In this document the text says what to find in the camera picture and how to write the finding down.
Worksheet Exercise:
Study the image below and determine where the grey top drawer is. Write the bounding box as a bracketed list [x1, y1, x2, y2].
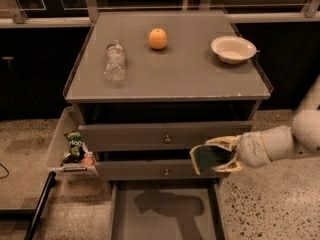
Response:
[78, 121, 253, 152]

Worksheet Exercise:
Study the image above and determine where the metal railing frame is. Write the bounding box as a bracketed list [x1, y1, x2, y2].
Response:
[0, 0, 320, 27]

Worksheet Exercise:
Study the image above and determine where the clear plastic side bin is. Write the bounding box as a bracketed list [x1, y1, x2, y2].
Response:
[46, 107, 97, 178]

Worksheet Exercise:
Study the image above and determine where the black pole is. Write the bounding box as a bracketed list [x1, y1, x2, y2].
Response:
[24, 171, 56, 240]

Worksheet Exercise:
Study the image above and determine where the green yellow sponge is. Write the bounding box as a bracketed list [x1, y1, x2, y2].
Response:
[189, 145, 232, 175]

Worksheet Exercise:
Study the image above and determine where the grey drawer cabinet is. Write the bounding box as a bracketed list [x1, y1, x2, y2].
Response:
[62, 9, 274, 185]

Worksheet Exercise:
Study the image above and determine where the orange fruit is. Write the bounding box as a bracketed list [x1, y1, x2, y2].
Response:
[148, 28, 168, 50]

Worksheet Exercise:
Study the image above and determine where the black cable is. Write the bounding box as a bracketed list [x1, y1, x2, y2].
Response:
[0, 163, 10, 180]

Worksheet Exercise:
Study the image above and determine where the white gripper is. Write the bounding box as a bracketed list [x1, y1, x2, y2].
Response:
[205, 132, 271, 173]

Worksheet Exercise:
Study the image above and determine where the clear plastic water bottle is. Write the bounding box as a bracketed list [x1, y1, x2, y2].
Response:
[104, 40, 126, 82]

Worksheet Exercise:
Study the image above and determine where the green chip bag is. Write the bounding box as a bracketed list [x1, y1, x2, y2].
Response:
[63, 131, 84, 163]

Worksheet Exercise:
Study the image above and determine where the grey bottom drawer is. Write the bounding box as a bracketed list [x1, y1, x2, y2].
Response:
[108, 180, 229, 240]

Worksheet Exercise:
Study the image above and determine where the red apple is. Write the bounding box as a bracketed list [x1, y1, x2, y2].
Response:
[81, 156, 95, 166]

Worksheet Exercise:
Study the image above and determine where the grey middle drawer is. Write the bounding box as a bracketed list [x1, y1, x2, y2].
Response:
[95, 159, 229, 181]

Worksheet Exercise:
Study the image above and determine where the white paper bowl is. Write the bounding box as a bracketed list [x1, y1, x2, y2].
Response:
[211, 36, 257, 65]

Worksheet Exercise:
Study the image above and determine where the grey drawer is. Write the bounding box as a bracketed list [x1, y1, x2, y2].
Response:
[78, 121, 253, 152]
[108, 180, 229, 240]
[95, 159, 229, 181]

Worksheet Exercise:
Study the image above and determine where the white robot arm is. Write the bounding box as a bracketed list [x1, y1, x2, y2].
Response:
[206, 76, 320, 172]

